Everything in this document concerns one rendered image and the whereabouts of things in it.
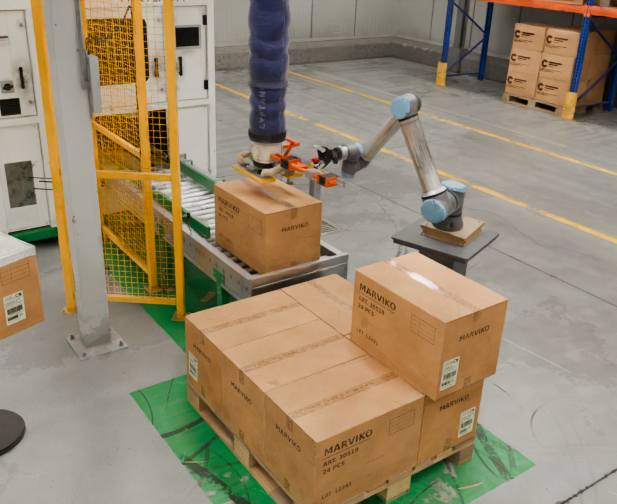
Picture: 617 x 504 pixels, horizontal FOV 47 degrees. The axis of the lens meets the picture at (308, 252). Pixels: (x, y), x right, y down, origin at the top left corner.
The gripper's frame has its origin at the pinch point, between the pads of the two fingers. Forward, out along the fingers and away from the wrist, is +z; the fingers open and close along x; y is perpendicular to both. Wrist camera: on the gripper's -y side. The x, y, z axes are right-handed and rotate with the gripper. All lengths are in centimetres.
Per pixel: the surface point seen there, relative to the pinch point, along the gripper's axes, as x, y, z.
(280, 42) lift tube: 64, 16, 13
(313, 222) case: -37.8, -4.6, 0.7
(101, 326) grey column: -106, 59, 113
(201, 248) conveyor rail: -65, 49, 48
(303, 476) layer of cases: -90, -131, 95
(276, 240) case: -44, -5, 27
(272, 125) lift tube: 18.0, 17.1, 16.7
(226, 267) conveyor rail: -64, 17, 48
